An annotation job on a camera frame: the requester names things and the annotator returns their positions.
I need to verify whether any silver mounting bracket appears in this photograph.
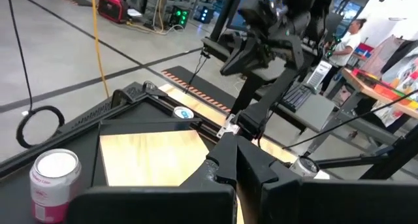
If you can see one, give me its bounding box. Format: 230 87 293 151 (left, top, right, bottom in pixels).
217 114 241 138

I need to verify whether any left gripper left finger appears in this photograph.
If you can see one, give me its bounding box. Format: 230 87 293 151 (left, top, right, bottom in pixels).
67 132 238 224

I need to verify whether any device with blue lights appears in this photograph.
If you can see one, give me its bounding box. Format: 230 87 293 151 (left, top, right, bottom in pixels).
195 5 215 24

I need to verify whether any grey desk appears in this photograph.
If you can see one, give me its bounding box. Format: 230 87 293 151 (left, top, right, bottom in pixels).
257 67 337 133

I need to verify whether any wooden shelf with black frame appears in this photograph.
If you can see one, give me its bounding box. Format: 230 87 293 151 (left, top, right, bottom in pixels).
91 118 213 187

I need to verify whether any wooden workbench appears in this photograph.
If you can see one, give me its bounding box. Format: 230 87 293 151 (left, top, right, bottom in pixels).
341 67 418 120

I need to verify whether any black metal stand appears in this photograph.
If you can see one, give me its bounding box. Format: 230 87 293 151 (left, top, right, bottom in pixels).
201 0 262 65

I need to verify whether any dark computer keyboard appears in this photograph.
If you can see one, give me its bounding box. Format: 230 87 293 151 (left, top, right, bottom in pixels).
280 83 314 112

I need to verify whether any black orange striped floor mat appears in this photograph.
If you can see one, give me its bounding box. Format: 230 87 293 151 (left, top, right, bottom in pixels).
161 65 238 114

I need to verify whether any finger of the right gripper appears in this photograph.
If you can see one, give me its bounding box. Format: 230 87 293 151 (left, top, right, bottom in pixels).
251 37 275 68
220 40 254 75

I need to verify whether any black table mat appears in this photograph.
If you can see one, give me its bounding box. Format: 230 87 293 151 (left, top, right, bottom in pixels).
0 99 210 224

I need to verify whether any black coiled cable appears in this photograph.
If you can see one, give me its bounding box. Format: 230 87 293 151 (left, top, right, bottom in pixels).
5 0 66 150

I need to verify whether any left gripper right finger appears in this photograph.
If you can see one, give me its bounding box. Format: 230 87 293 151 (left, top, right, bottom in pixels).
236 136 418 224

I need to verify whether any white pink soda can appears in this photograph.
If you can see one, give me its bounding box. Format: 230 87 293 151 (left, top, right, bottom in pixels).
29 148 82 224

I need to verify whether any yellow floor cable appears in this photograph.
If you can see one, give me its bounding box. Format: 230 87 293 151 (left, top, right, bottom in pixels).
89 0 110 99

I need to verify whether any light grey computer tower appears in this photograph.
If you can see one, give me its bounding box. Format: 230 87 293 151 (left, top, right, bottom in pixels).
306 60 332 89

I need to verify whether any device with green lights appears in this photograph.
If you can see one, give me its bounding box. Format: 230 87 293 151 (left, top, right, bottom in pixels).
169 5 190 29

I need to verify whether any person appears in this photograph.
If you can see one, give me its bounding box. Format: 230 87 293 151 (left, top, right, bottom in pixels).
319 18 368 94

